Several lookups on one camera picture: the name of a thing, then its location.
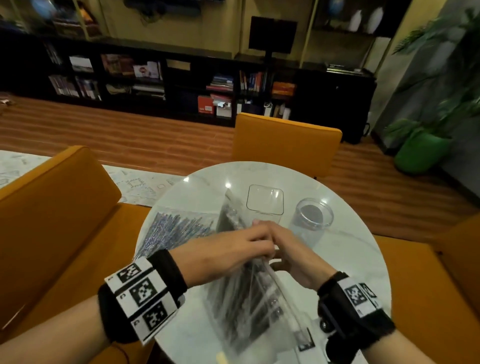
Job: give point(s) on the row of standing books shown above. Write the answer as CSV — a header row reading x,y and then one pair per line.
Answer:
x,y
253,80

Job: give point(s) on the green palm plant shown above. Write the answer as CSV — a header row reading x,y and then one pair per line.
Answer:
x,y
461,56

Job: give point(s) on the blue globe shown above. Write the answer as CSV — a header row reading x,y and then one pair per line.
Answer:
x,y
335,5
43,7

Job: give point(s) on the person's left hand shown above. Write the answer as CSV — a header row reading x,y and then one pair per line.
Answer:
x,y
225,251

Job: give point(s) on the orange upholstered chair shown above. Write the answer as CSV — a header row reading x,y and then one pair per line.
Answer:
x,y
48,217
285,146
431,300

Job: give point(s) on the gold framed wall shelf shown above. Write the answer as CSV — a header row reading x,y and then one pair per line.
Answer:
x,y
393,15
90,22

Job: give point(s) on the flat stack of books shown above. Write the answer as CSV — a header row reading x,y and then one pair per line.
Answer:
x,y
221,83

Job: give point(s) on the clear zip bag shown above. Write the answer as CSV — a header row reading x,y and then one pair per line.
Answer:
x,y
262,315
180,215

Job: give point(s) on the bunch of black straws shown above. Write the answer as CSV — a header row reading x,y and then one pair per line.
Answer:
x,y
243,300

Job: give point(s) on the stack of orange books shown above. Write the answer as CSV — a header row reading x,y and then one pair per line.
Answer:
x,y
283,89

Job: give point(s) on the white vase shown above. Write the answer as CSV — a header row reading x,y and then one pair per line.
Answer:
x,y
375,19
354,20

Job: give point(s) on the long black bookshelf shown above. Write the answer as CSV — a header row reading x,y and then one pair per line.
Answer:
x,y
330,97

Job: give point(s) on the person's right forearm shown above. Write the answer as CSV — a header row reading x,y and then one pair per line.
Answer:
x,y
393,352

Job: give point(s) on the black wristband with marker tags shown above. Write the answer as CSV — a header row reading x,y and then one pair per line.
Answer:
x,y
356,300
142,292

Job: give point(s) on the square transparent container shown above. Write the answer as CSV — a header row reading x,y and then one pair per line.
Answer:
x,y
264,198

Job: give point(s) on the person's left forearm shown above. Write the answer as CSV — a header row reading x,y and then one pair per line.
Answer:
x,y
56,337

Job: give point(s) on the red box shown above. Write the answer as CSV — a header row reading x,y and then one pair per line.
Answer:
x,y
205,105

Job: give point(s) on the person's right hand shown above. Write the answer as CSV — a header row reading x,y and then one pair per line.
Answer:
x,y
303,266

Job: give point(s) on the bunch of silver straws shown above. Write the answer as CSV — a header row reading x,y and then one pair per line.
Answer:
x,y
168,232

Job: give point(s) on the round clear plastic cup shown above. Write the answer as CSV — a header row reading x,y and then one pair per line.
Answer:
x,y
311,225

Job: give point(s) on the green plant pot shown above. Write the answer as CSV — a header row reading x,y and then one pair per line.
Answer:
x,y
422,153

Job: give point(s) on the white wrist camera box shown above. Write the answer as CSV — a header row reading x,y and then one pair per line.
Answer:
x,y
305,343

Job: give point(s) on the black wall mounted device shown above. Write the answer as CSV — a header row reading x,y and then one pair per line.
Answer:
x,y
161,7

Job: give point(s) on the black monitor on stand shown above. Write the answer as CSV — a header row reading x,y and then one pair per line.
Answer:
x,y
272,35

